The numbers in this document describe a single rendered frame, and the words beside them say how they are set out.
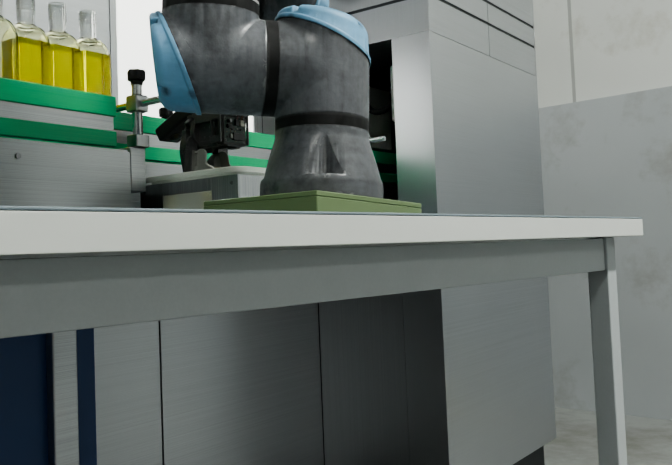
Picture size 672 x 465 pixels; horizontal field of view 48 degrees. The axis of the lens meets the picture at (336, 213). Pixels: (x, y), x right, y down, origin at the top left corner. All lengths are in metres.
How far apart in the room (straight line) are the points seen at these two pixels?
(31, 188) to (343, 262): 0.47
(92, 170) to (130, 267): 0.51
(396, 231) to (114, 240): 0.37
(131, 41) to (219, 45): 0.77
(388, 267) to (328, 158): 0.16
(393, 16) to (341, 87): 1.10
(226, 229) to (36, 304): 0.17
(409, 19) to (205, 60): 1.13
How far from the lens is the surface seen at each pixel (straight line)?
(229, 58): 0.89
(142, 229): 0.64
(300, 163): 0.87
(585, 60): 3.43
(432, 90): 1.89
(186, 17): 0.90
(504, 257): 1.17
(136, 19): 1.67
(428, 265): 1.00
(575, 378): 3.43
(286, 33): 0.91
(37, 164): 1.13
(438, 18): 1.98
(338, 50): 0.91
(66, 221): 0.60
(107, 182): 1.20
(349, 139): 0.89
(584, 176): 3.36
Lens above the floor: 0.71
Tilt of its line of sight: 3 degrees up
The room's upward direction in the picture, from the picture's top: 2 degrees counter-clockwise
